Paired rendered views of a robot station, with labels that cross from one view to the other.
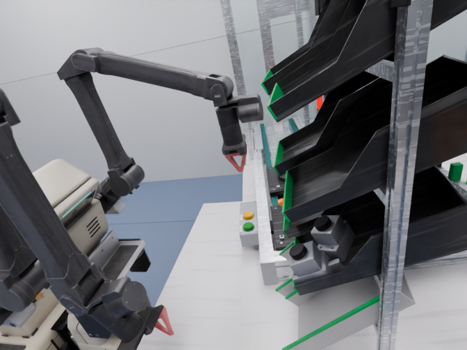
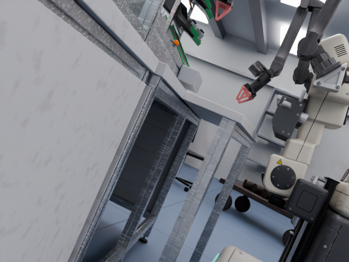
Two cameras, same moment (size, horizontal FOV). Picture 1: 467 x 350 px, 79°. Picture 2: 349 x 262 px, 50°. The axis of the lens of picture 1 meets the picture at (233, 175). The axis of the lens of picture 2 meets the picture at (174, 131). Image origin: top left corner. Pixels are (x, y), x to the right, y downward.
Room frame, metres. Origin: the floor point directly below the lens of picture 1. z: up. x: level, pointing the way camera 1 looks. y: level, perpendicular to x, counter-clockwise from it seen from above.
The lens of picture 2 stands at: (2.40, 0.00, 0.75)
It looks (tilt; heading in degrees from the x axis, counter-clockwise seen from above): 1 degrees down; 180
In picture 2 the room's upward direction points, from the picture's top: 24 degrees clockwise
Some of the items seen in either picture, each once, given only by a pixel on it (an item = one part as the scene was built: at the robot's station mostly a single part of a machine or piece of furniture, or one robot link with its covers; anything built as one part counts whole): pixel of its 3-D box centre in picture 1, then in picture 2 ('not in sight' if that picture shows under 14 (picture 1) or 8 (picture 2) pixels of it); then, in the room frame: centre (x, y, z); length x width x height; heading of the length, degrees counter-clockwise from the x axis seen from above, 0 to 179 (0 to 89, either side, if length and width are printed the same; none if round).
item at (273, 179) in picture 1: (293, 176); not in sight; (1.14, -0.27, 0.96); 0.24 x 0.24 x 0.02; 82
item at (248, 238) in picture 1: (249, 222); (190, 79); (0.91, -0.02, 0.93); 0.21 x 0.07 x 0.06; 172
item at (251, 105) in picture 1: (238, 101); not in sight; (0.77, -0.06, 1.44); 0.11 x 0.09 x 0.12; 72
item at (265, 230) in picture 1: (263, 197); (167, 67); (1.09, -0.11, 0.91); 0.89 x 0.06 x 0.11; 172
